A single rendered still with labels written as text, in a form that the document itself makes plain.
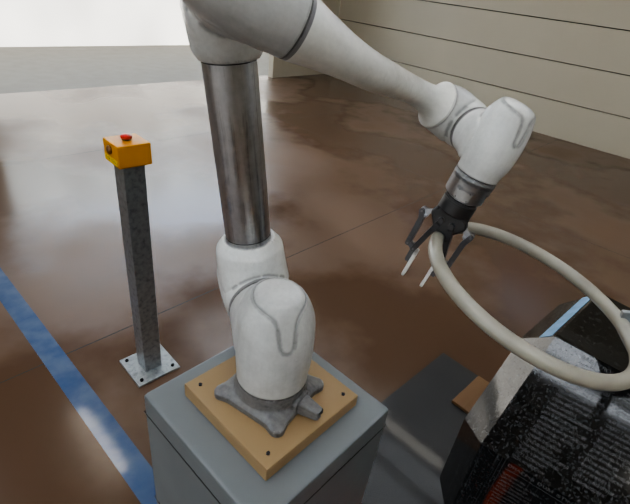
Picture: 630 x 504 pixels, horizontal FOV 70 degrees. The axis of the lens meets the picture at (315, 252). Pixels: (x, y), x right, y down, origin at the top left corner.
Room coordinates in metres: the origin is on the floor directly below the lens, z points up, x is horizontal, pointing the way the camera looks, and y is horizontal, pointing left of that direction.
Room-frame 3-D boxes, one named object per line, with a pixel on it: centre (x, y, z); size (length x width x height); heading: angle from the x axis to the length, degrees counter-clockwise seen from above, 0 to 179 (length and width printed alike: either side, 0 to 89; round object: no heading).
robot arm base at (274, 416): (0.69, 0.04, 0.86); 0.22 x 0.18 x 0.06; 61
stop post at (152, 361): (1.50, 0.70, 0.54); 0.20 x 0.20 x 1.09; 48
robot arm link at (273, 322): (0.72, 0.06, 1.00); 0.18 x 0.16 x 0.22; 23
